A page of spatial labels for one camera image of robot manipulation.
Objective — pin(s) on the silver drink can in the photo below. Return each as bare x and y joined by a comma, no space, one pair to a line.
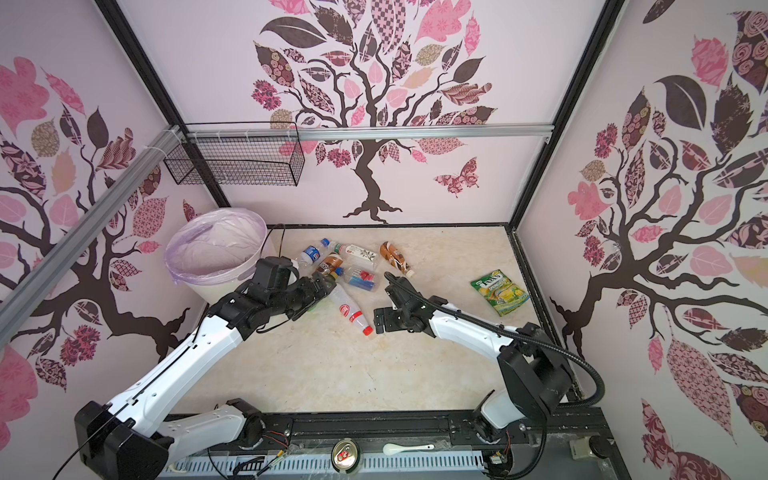
345,456

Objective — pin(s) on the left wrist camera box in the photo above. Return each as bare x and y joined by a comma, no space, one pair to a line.
274,272

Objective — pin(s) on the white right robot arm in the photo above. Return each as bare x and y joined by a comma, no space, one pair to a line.
536,373

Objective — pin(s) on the white slotted cable duct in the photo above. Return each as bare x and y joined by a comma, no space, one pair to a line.
316,466

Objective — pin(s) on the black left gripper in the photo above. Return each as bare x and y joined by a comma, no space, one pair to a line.
305,284

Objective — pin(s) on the white flower label tea bottle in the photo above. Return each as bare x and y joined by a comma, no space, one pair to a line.
357,255

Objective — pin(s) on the white plastic spoon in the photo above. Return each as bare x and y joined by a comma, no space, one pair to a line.
391,449

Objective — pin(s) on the clear Fiji water bottle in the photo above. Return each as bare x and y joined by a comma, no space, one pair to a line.
359,278

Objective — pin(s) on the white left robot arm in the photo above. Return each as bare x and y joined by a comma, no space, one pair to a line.
130,437

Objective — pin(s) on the brown Nescafe bottle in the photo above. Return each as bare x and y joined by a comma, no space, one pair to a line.
396,259
329,264

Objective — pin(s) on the white bin with pink liner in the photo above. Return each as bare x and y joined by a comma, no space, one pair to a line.
216,252

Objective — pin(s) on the small beige box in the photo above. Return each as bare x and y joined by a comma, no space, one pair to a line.
581,449

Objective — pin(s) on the clear Pepsi bottle blue label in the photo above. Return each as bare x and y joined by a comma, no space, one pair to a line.
313,253

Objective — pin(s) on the black wire basket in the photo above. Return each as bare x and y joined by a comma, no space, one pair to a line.
261,153

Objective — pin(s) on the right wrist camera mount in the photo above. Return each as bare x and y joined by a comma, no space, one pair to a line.
394,290

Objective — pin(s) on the green Fox's candy bag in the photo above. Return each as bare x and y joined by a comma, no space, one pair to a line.
500,292

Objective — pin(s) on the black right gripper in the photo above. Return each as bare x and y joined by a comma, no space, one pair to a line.
387,312

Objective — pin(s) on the clear bottle red cap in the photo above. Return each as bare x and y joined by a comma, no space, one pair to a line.
345,305

